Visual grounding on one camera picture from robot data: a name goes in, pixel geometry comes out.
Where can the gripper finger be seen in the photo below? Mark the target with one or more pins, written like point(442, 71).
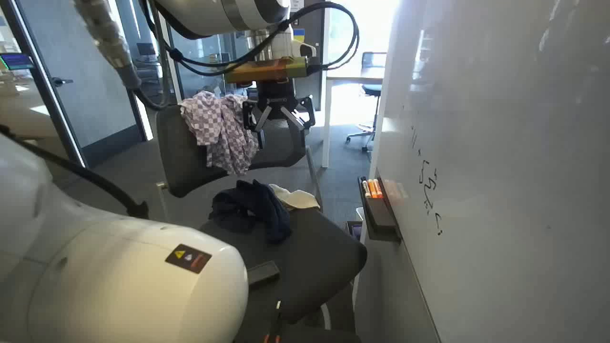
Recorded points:
point(295, 120)
point(251, 119)

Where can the dark navy cloth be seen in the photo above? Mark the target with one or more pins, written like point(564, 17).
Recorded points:
point(259, 207)

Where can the monitor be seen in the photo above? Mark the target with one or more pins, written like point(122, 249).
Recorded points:
point(15, 61)

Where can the black eraser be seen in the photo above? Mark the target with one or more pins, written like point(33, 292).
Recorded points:
point(263, 274)

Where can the cream cloth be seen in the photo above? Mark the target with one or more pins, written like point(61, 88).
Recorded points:
point(298, 197)

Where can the whiteboard marker tray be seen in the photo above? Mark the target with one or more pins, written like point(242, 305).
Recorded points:
point(379, 214)

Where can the white marker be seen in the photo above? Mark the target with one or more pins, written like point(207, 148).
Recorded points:
point(366, 188)

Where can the glass door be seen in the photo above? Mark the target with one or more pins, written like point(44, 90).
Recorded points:
point(90, 71)

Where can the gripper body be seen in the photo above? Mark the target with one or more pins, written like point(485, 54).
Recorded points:
point(277, 93)

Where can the office chair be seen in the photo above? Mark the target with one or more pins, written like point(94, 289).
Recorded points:
point(371, 90)

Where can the white table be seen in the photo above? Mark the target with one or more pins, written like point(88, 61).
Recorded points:
point(352, 75)

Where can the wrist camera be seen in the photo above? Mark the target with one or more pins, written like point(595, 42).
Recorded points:
point(267, 70)

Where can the black chair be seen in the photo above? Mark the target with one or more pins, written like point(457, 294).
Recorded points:
point(314, 257)

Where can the whiteboard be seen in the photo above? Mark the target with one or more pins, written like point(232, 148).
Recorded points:
point(500, 166)

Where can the orange marker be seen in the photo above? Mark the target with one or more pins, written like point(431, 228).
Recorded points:
point(372, 188)
point(378, 188)

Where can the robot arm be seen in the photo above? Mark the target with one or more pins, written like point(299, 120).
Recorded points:
point(119, 286)

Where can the purple checked cloth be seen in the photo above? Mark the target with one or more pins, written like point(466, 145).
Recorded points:
point(224, 133)

